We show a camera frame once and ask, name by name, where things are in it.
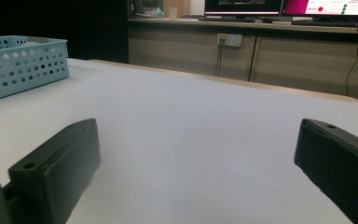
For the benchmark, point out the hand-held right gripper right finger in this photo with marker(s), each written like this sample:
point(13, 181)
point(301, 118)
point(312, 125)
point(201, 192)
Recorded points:
point(341, 161)

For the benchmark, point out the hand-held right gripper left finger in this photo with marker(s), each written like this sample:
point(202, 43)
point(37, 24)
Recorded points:
point(59, 168)

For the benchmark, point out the light blue perforated plastic basket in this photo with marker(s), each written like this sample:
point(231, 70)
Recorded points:
point(18, 74)

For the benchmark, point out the black keyboard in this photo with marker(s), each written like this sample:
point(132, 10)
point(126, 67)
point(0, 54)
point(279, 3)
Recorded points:
point(332, 24)
point(227, 19)

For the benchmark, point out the monitor with pink screen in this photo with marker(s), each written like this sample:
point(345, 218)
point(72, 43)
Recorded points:
point(329, 6)

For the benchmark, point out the black computer mouse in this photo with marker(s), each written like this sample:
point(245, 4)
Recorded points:
point(267, 20)

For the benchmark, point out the black computer monitor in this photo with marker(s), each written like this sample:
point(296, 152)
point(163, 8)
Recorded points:
point(242, 6)

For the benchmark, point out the white paper cup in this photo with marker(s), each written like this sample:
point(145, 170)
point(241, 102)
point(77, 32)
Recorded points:
point(173, 13)

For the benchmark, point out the white wall socket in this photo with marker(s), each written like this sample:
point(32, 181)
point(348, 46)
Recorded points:
point(233, 40)

